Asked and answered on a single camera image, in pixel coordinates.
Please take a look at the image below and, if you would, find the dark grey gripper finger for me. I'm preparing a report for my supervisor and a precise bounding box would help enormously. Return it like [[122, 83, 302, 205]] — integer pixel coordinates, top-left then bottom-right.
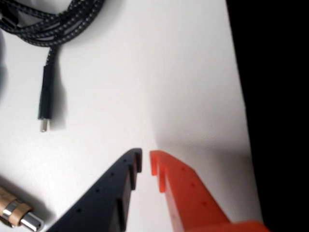
[[47, 147, 143, 232]]

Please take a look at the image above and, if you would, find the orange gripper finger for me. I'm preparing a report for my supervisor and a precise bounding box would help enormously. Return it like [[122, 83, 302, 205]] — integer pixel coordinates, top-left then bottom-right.
[[149, 149, 271, 232]]

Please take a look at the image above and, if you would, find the black fabric bag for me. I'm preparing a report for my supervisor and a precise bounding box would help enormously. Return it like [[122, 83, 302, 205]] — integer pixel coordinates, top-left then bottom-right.
[[225, 0, 309, 232]]

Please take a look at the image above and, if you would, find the black braided usb cable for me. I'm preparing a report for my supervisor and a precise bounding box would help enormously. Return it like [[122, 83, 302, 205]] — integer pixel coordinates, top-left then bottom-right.
[[0, 0, 104, 133]]

